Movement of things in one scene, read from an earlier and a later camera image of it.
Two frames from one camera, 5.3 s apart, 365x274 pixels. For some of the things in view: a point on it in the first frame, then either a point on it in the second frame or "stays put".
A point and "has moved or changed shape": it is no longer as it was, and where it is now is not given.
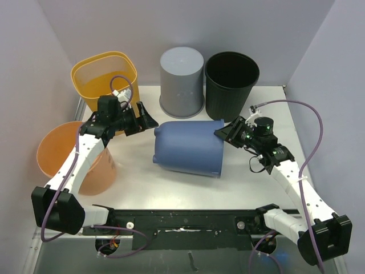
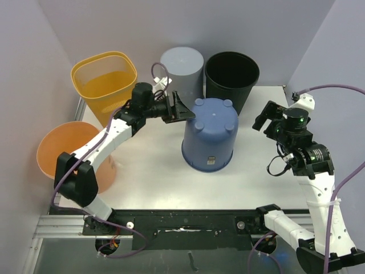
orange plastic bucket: (59, 144) stays put
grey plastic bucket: (182, 83) stays put
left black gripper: (138, 125) -> (178, 112)
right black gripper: (236, 134) -> (270, 117)
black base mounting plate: (226, 229) stays put
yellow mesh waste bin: (93, 75) stays put
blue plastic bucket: (190, 146) has moved or changed shape
